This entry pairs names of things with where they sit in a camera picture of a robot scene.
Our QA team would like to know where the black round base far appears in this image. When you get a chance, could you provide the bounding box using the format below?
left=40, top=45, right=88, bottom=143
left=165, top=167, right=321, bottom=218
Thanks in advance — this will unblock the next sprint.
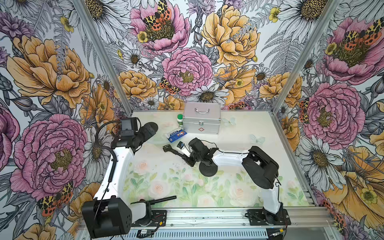
left=135, top=122, right=159, bottom=144

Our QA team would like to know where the aluminium front rail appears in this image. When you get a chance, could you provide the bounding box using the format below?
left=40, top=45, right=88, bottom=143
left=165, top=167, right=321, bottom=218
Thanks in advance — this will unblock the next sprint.
left=160, top=206, right=333, bottom=230

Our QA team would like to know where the silver aluminium first aid case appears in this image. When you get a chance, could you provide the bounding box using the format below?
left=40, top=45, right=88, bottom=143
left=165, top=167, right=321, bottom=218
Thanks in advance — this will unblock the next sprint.
left=183, top=102, right=221, bottom=135

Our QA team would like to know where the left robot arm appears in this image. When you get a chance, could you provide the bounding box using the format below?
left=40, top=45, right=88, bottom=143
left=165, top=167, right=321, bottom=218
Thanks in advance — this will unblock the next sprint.
left=82, top=117, right=159, bottom=240

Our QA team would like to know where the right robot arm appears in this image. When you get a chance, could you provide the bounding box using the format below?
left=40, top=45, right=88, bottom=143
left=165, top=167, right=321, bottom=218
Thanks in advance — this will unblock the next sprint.
left=189, top=138, right=285, bottom=225

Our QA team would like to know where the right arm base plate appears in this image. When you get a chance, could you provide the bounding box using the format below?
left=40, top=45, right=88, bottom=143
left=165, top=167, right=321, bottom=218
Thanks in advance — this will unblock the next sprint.
left=245, top=209, right=292, bottom=226

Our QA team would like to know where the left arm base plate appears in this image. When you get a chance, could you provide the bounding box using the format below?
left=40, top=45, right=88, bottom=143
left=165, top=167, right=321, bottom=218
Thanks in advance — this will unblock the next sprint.
left=132, top=210, right=168, bottom=227

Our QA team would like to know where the small circuit board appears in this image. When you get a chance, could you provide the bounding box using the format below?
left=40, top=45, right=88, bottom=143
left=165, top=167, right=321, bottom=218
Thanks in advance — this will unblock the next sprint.
left=137, top=229, right=153, bottom=239

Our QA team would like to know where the black round stand base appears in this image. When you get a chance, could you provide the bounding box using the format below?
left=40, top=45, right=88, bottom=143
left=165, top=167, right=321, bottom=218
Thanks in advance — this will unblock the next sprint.
left=199, top=161, right=218, bottom=177

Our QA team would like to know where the blue snack packet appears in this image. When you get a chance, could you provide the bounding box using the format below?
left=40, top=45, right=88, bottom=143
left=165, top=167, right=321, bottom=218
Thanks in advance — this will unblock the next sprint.
left=166, top=129, right=187, bottom=143

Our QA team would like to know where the black stand pole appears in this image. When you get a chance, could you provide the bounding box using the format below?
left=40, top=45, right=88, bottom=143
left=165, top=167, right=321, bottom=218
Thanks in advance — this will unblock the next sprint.
left=132, top=196, right=177, bottom=205

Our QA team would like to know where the green capped white bottle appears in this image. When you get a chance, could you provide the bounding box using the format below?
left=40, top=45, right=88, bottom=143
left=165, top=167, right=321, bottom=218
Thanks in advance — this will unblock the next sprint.
left=177, top=114, right=184, bottom=126

